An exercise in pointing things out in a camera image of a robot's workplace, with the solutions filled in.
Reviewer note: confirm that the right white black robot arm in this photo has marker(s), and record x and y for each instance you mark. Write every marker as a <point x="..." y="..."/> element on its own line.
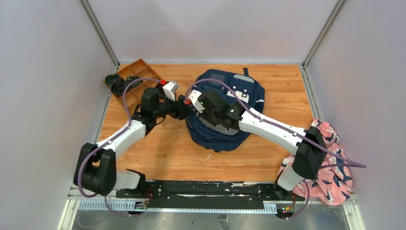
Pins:
<point x="306" y="145"/>

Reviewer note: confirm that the pink patterned cloth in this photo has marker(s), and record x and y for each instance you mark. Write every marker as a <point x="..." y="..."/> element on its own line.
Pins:
<point x="334" y="184"/>

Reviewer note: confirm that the wooden compartment tray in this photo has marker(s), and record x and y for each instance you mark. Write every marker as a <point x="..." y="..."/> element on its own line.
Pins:
<point x="148" y="78"/>

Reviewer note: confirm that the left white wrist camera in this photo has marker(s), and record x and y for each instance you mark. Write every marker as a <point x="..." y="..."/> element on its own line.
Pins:
<point x="170" y="89"/>

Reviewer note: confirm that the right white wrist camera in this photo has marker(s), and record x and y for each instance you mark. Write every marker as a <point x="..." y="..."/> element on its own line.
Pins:
<point x="193" y="97"/>

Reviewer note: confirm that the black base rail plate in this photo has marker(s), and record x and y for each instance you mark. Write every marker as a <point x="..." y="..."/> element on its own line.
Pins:
<point x="208" y="194"/>

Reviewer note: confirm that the dark green rolled band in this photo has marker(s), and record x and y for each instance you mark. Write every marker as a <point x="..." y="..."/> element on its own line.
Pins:
<point x="111" y="78"/>

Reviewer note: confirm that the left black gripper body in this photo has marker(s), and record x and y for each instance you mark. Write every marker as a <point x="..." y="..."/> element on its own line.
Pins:
<point x="179" y="107"/>

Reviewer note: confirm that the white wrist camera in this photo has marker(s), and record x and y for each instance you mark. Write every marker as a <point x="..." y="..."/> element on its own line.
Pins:
<point x="193" y="97"/>
<point x="170" y="89"/>

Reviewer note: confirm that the aluminium slotted rail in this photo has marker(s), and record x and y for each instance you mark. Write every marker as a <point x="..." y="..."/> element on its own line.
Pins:
<point x="132" y="205"/>

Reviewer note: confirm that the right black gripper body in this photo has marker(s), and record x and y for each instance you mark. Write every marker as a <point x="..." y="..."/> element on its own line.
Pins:
<point x="211" y="117"/>

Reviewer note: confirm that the navy blue backpack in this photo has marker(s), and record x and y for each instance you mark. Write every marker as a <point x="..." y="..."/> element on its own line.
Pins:
<point x="220" y="89"/>

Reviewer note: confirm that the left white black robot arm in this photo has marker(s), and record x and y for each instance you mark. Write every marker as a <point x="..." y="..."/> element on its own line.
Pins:
<point x="96" y="169"/>

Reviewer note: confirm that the black rolled band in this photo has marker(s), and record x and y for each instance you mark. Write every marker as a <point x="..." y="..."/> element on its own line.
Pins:
<point x="118" y="87"/>

